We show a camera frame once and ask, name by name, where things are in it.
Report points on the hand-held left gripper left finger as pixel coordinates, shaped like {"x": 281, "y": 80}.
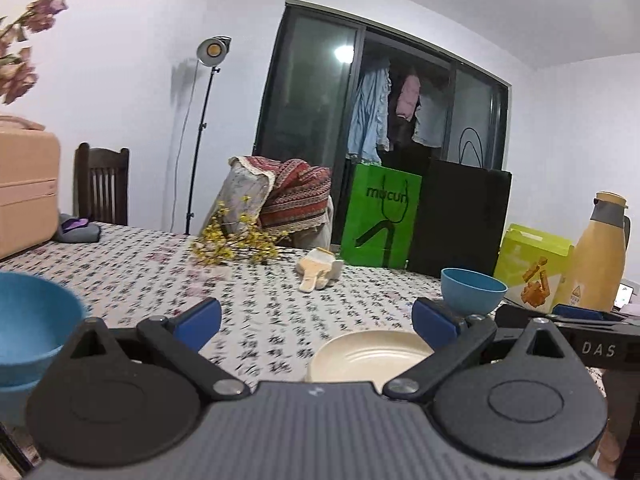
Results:
{"x": 200, "y": 322}

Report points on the grey lace-trimmed cloth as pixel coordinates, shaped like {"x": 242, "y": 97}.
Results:
{"x": 240, "y": 195}

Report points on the yellow-green snack box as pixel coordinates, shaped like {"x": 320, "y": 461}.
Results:
{"x": 530, "y": 270}

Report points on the yellow flower branch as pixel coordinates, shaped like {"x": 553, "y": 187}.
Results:
{"x": 235, "y": 245}

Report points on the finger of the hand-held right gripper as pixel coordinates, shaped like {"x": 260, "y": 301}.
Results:
{"x": 585, "y": 311}

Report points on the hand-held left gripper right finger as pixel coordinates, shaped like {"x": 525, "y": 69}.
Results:
{"x": 435, "y": 322}

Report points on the yellow thermos bottle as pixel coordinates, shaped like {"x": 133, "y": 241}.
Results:
{"x": 600, "y": 260}

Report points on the dark wooden chair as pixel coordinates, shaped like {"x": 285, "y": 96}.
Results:
{"x": 102, "y": 185}

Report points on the red patterned blanket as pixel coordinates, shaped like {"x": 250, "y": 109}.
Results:
{"x": 300, "y": 195}

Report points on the dried pink roses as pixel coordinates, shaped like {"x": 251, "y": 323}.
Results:
{"x": 30, "y": 20}

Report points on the green paper bag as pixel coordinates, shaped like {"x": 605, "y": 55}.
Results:
{"x": 380, "y": 220}

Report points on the grey and purple pouch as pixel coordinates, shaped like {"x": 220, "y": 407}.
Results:
{"x": 77, "y": 230}

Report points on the hanging pink garment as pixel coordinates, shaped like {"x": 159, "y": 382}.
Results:
{"x": 407, "y": 97}

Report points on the person's right hand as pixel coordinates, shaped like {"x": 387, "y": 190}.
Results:
{"x": 614, "y": 420}

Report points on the hanging light blue shirt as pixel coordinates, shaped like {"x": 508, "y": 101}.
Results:
{"x": 367, "y": 115}

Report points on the pink ribbed suitcase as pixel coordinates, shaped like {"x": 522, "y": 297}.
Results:
{"x": 25, "y": 190}

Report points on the dark sliding glass door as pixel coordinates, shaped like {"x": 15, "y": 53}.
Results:
{"x": 305, "y": 90}

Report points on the black studio light stand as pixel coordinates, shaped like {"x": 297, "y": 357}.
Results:
{"x": 200, "y": 135}

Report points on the hanging white garment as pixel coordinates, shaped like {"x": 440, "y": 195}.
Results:
{"x": 430, "y": 125}

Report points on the cream round plate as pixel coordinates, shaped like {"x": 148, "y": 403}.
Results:
{"x": 365, "y": 355}

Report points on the black paper bag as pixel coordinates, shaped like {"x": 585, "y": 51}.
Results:
{"x": 460, "y": 215}

